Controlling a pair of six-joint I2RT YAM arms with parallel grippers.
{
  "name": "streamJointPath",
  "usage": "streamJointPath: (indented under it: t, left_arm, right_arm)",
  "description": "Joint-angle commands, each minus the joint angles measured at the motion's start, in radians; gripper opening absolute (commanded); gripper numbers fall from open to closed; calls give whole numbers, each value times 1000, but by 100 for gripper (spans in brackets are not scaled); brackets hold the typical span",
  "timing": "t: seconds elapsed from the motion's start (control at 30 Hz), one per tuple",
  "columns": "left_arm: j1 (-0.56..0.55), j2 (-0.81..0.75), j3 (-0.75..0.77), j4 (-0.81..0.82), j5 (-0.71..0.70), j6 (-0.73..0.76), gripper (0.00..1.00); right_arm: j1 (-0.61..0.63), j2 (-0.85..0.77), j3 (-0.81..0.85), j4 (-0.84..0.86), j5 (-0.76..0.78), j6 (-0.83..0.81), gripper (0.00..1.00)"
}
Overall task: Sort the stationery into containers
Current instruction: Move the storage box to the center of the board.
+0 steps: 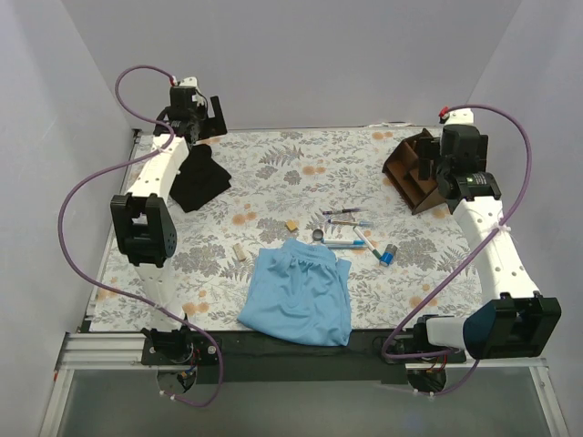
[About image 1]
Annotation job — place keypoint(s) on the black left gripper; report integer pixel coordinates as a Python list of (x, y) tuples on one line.
[(209, 126)]

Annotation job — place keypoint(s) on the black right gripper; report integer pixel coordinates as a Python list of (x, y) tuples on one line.
[(428, 152)]

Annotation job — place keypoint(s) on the brown wooden desk organizer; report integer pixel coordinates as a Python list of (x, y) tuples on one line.
[(401, 169)]

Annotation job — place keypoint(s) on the brown blue pen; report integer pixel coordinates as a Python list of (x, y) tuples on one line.
[(356, 223)]

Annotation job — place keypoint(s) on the white green-tipped marker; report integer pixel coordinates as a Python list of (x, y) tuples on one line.
[(367, 242)]

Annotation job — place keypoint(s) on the tan eraser block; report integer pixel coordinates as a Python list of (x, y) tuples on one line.
[(291, 225)]

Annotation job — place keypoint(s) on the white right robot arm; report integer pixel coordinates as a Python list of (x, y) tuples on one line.
[(515, 320)]

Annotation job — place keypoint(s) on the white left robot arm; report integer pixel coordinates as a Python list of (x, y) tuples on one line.
[(143, 226)]

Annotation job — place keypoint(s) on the black folded cloth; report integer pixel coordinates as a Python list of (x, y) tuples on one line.
[(200, 180)]

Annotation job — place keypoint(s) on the floral tablecloth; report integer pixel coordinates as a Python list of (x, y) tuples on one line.
[(278, 176)]

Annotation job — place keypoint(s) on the light blue shorts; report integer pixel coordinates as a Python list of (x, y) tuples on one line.
[(299, 293)]

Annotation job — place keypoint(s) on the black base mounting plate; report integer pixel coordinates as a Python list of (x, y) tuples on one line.
[(248, 356)]

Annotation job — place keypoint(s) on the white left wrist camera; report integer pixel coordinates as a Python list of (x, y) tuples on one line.
[(189, 83)]

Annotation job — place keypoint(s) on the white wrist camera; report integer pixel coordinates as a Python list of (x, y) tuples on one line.
[(463, 116), (189, 83)]

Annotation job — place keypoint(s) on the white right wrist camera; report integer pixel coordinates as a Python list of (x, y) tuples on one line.
[(463, 116)]

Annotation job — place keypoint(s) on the aluminium frame rail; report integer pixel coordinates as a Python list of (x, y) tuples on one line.
[(93, 375)]

